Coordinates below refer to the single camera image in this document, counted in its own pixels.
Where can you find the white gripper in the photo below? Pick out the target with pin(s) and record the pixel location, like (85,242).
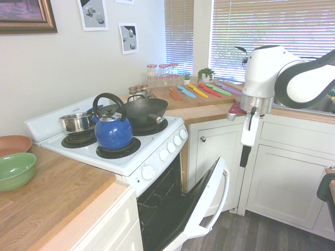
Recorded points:
(250,134)

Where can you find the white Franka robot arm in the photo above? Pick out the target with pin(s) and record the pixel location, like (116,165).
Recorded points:
(261,73)

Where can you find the metal oven rack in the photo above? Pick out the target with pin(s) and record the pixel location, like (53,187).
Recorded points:
(162,185)

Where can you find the white cabinet door with knob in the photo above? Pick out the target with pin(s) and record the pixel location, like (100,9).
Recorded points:
(217,146)

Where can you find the white sink cabinet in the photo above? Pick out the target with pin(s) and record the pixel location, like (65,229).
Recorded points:
(285,177)

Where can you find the red kitchen tool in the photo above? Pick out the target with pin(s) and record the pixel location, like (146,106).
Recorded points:
(234,111)

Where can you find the white stove knob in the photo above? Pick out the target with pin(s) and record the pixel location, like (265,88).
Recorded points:
(183,134)
(163,154)
(177,140)
(171,147)
(148,173)

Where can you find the purple knife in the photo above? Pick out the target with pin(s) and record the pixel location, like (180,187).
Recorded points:
(229,89)

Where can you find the green knife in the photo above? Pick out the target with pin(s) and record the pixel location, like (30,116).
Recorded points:
(218,89)

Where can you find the red knife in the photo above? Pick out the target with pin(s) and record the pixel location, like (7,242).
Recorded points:
(209,90)

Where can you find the yellow knife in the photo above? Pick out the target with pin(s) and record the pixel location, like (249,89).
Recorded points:
(198,91)

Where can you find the steel sink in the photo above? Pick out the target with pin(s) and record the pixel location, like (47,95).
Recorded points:
(314,107)

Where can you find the blue knife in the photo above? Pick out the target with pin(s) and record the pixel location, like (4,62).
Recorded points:
(186,91)

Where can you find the dark green black chair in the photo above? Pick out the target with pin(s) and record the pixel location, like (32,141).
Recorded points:
(327,191)

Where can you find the white electric stove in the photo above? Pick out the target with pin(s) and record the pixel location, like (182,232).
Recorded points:
(154,146)

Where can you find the bushy potted plant white pot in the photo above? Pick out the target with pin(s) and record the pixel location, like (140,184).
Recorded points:
(205,74)

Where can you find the orange knife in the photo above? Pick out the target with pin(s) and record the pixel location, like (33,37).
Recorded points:
(174,94)

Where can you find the tiny potted plant white pot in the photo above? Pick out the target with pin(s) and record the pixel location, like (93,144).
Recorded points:
(187,79)

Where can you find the black coil burner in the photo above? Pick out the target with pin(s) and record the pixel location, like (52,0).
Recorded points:
(151,128)
(104,154)
(76,139)

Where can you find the wooden cutting board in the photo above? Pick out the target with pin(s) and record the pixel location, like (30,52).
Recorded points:
(162,92)

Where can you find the glass jar red checkered lid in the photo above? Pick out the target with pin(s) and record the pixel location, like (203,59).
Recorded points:
(151,82)
(174,80)
(164,81)
(173,68)
(151,70)
(163,70)

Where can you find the yellow green sponge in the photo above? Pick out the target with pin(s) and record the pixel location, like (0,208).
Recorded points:
(332,93)

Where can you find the black wok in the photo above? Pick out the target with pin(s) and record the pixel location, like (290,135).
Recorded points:
(142,109)

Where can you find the small spice jar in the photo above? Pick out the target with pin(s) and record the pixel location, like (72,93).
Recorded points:
(131,91)
(144,87)
(148,93)
(138,89)

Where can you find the wide window blind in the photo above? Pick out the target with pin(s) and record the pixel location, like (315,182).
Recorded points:
(274,23)

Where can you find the narrow window blind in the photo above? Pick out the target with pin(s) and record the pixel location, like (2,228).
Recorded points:
(179,36)

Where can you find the white counter cabinet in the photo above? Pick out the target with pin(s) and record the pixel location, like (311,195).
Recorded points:
(110,225)

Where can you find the small grey shapes drawing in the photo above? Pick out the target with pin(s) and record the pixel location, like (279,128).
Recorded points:
(128,38)

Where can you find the grey drawing paper sheet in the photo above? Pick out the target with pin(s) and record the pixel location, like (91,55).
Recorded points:
(125,1)

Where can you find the large grey shapes drawing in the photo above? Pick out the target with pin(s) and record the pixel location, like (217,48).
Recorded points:
(93,14)

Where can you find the green bowl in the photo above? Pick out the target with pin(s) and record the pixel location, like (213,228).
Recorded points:
(16,171)

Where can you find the framed painting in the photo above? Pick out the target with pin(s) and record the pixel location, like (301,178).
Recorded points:
(23,13)

